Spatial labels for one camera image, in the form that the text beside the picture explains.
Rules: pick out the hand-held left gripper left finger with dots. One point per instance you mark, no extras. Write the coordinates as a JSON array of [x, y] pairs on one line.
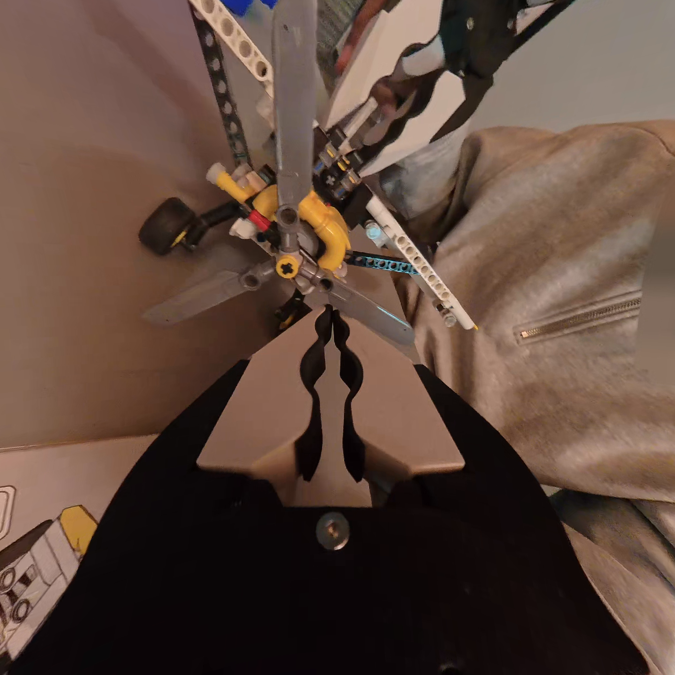
[[258, 416]]

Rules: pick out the person's right hand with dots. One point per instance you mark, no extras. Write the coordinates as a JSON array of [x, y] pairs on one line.
[[369, 16]]

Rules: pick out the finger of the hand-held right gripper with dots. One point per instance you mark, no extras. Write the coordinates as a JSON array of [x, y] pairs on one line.
[[427, 126], [374, 58]]

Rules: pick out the lego airplane model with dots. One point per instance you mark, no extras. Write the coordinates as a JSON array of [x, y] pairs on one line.
[[287, 174]]

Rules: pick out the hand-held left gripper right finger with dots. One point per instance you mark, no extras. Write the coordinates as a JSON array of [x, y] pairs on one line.
[[411, 416]]

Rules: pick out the lego instruction booklet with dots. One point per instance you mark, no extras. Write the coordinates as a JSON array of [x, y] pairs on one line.
[[47, 553]]

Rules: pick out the person's grey hoodie torso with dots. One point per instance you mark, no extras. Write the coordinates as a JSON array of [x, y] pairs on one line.
[[553, 411]]

